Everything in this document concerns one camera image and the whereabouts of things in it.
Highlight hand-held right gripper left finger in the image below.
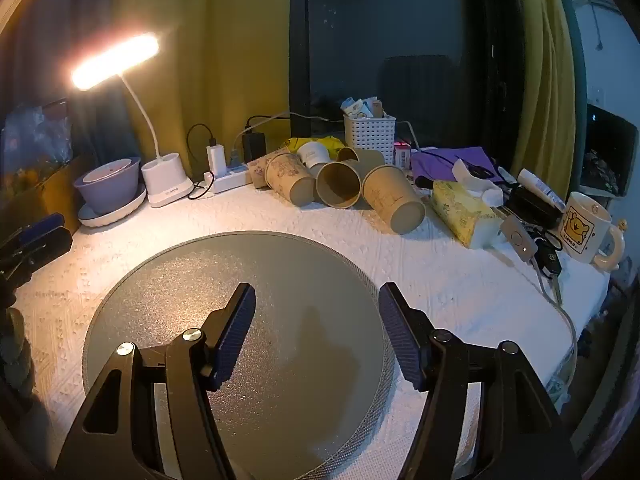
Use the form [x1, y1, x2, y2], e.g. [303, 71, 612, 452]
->
[54, 282, 257, 480]

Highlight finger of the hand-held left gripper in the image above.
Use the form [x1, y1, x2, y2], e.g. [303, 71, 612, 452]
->
[0, 212, 74, 282]

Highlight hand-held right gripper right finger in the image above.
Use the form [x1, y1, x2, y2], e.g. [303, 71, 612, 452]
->
[378, 282, 583, 480]

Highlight printed brown paper cup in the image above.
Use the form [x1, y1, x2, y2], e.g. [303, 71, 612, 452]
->
[247, 147, 293, 190]

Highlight white small cup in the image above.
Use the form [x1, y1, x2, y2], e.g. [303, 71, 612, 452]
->
[296, 141, 330, 168]

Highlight person's left hand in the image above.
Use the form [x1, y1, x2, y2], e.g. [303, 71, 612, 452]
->
[0, 305, 35, 397]

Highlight white textured table cloth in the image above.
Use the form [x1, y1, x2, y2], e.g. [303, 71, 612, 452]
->
[15, 175, 614, 480]

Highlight purple bowl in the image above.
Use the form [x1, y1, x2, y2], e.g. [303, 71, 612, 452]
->
[74, 156, 142, 215]

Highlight white plate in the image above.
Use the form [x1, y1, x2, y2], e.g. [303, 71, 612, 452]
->
[77, 182, 149, 229]

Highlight round grey turntable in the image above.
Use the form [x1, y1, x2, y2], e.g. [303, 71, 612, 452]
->
[82, 231, 396, 480]

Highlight white desk lamp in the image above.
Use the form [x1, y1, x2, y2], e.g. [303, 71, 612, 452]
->
[70, 32, 195, 208]

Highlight yellow tissue pack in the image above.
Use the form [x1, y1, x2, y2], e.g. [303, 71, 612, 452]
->
[431, 158, 506, 250]

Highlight grey key fob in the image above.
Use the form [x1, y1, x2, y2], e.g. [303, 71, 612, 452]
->
[500, 214, 535, 264]

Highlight white power strip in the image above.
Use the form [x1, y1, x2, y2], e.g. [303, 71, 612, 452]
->
[202, 162, 253, 194]

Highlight black car key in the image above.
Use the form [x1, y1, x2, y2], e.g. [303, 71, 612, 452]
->
[532, 237, 564, 307]

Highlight white plug charger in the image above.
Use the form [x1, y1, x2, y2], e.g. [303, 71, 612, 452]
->
[206, 145, 229, 179]

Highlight black case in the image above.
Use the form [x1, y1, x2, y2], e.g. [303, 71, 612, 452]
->
[506, 186, 564, 229]

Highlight purple cloth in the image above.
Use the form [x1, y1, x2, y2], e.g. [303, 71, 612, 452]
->
[410, 146, 501, 187]

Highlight black power adapter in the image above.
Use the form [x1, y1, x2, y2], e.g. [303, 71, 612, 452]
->
[242, 132, 269, 164]

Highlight white plastic basket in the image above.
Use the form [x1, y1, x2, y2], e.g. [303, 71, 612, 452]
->
[343, 112, 397, 167]

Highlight white tube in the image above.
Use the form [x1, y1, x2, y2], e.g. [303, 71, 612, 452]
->
[516, 168, 569, 211]

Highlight yellow snack bag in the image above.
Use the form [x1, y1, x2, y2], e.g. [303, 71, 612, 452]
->
[285, 136, 358, 161]

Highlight cream cartoon mug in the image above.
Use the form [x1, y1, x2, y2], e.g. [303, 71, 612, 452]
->
[557, 191, 626, 271]

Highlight small packets in basket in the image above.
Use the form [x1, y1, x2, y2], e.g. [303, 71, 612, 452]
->
[340, 96, 384, 120]

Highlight yellow curtain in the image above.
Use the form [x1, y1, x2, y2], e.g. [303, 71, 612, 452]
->
[509, 0, 580, 187]
[110, 0, 293, 181]

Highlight dark monitor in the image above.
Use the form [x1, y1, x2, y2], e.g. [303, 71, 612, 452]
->
[582, 104, 640, 199]

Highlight colourful wall poster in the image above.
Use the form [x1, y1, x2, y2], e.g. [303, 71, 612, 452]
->
[0, 100, 76, 197]

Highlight grey cable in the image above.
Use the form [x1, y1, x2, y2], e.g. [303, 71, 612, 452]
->
[535, 260, 581, 377]

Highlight black charger cable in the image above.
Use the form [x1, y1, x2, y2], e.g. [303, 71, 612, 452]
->
[186, 123, 220, 201]

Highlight white power cable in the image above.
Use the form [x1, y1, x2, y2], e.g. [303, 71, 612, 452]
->
[231, 111, 346, 167]

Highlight black window frame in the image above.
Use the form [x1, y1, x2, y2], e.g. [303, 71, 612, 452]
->
[289, 0, 522, 153]

